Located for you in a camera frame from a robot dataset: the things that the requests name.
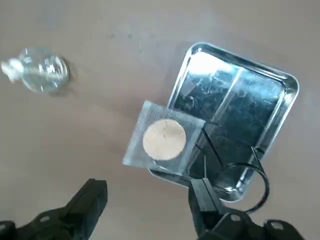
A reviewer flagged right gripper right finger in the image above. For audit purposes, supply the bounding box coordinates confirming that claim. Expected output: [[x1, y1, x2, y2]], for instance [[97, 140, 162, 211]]
[[187, 176, 306, 240]]

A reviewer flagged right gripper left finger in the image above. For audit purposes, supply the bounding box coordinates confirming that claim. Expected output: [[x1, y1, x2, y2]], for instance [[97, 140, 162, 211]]
[[0, 178, 109, 240]]

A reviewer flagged black wire tripod stand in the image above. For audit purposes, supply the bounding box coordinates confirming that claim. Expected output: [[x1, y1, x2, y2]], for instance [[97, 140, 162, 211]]
[[194, 121, 270, 214]]

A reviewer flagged wire gauze with ceramic centre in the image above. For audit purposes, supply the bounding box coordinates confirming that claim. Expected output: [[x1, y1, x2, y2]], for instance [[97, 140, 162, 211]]
[[122, 100, 207, 176]]

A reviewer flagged clear glass flask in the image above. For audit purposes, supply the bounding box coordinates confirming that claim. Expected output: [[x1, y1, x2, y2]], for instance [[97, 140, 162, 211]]
[[0, 46, 70, 95]]

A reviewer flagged shiny steel tray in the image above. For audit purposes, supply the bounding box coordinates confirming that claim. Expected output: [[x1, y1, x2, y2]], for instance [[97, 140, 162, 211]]
[[147, 41, 300, 204]]

